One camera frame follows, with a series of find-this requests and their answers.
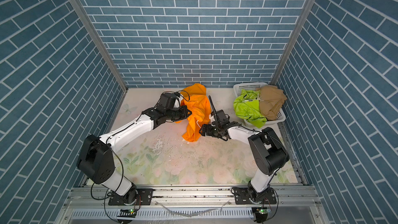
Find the white plastic laundry basket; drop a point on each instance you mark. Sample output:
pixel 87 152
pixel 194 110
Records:
pixel 253 86

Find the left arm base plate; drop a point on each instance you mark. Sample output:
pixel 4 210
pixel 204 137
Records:
pixel 137 197

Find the aluminium corner post right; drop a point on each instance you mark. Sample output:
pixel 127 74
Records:
pixel 292 40

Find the neon green shorts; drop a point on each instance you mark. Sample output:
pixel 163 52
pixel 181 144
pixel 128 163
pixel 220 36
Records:
pixel 246 107

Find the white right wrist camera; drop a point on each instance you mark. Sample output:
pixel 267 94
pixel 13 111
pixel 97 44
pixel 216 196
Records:
pixel 219 118

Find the orange shorts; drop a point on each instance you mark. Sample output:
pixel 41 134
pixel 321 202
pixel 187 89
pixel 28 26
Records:
pixel 196 100

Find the aluminium front rail frame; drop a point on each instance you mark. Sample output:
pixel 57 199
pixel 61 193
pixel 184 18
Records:
pixel 214 204

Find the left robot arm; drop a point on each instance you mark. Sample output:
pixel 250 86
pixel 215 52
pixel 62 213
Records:
pixel 96 157

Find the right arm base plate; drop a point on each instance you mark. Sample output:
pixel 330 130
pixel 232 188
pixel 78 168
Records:
pixel 245 196

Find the aluminium corner post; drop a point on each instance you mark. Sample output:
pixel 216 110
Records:
pixel 84 18
pixel 292 40

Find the aluminium corner post left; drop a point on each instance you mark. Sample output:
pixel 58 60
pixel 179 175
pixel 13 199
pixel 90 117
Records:
pixel 84 18

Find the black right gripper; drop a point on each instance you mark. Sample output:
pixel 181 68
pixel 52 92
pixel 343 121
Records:
pixel 209 132

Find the tan brown shorts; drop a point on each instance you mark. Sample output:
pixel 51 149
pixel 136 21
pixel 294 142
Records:
pixel 271 100

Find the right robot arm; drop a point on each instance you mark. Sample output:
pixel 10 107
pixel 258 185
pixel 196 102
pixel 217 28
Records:
pixel 269 152

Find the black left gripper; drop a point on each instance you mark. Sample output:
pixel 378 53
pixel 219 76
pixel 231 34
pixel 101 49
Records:
pixel 184 114

